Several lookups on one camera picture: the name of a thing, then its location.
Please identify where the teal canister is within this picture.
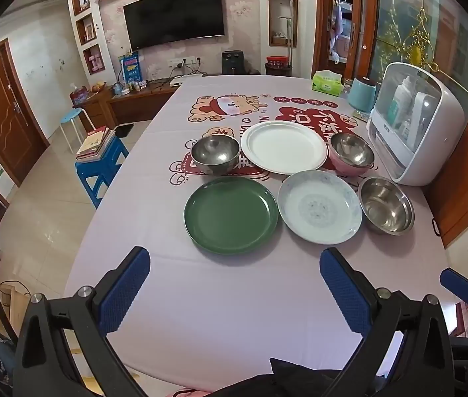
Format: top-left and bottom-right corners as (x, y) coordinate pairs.
(347, 76), (379, 114)

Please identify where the brown wooden door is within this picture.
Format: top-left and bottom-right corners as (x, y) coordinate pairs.
(0, 39), (49, 186)

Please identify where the white bottle sterilizer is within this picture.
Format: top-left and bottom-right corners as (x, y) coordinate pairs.
(367, 62), (465, 187)

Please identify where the stack of books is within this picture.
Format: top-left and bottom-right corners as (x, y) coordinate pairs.
(75, 126), (115, 162)

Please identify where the white paper plate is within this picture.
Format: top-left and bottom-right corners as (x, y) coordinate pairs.
(241, 121), (328, 176)

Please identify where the wooden tv cabinet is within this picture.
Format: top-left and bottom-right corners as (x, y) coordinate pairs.
(79, 80), (177, 128)

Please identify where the blue patterned porcelain plate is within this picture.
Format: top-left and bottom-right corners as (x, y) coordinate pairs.
(276, 170), (362, 245)

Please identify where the wide steel bowl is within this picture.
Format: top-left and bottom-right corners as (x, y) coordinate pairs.
(357, 177), (414, 237)

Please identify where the white set-top box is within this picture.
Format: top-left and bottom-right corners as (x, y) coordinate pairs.
(169, 73), (203, 87)

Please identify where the blue plastic stool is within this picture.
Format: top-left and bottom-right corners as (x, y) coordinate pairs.
(75, 137), (129, 208)

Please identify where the pink steel bowl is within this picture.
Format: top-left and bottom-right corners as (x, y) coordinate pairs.
(328, 133), (375, 177)

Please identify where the blue poster box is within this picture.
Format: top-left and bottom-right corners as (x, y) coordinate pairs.
(119, 51), (143, 84)

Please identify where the red basket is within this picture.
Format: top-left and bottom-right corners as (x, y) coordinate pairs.
(266, 56), (289, 67)

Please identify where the round light blue stool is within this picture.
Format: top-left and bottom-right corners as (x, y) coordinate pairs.
(59, 108), (96, 153)

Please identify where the green plate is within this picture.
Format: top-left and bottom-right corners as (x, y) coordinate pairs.
(184, 177), (280, 255)

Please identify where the green tissue box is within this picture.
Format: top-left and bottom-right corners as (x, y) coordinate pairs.
(312, 70), (344, 97)

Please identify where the black air fryer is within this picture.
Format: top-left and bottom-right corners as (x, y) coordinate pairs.
(221, 50), (246, 75)

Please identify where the black television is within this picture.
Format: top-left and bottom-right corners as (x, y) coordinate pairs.
(123, 0), (225, 50)

